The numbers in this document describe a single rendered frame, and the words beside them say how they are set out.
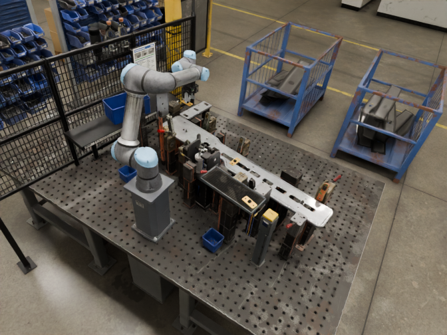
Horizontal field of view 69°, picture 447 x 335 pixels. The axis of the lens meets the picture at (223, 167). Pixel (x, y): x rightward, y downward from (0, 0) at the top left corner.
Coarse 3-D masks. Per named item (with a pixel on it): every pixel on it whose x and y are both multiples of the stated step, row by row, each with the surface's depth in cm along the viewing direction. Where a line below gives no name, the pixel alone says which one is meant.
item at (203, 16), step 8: (184, 0) 452; (200, 0) 487; (208, 0) 503; (184, 8) 462; (200, 8) 496; (208, 8) 514; (184, 16) 469; (200, 16) 505; (208, 16) 522; (184, 24) 477; (200, 24) 514; (208, 24) 530; (184, 32) 485; (200, 32) 523; (208, 32) 538; (184, 40) 493; (200, 40) 534; (208, 40) 547; (184, 48) 502; (200, 48) 544; (208, 48) 557; (208, 56) 563
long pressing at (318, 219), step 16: (176, 128) 243; (192, 128) 245; (224, 160) 221; (240, 160) 223; (272, 176) 214; (272, 192) 203; (288, 192) 204; (288, 208) 195; (304, 208) 196; (320, 208) 197; (320, 224) 188
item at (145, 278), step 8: (128, 256) 229; (136, 264) 230; (136, 272) 239; (144, 272) 230; (152, 272) 222; (136, 280) 250; (144, 280) 240; (152, 280) 231; (160, 280) 226; (144, 288) 251; (152, 288) 241; (160, 288) 233; (168, 288) 247; (152, 296) 249; (160, 296) 242
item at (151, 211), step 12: (132, 180) 188; (168, 180) 190; (132, 192) 181; (156, 192) 182; (168, 192) 193; (144, 204) 184; (156, 204) 186; (168, 204) 199; (144, 216) 193; (156, 216) 192; (168, 216) 206; (132, 228) 209; (144, 228) 203; (156, 228) 200; (168, 228) 211; (156, 240) 204
